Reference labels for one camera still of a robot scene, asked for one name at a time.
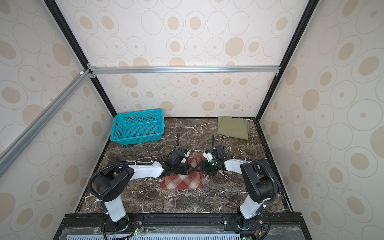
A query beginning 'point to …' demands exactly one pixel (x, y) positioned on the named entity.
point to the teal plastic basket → (138, 127)
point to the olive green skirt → (236, 127)
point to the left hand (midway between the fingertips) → (197, 168)
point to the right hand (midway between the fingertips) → (199, 170)
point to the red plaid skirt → (194, 180)
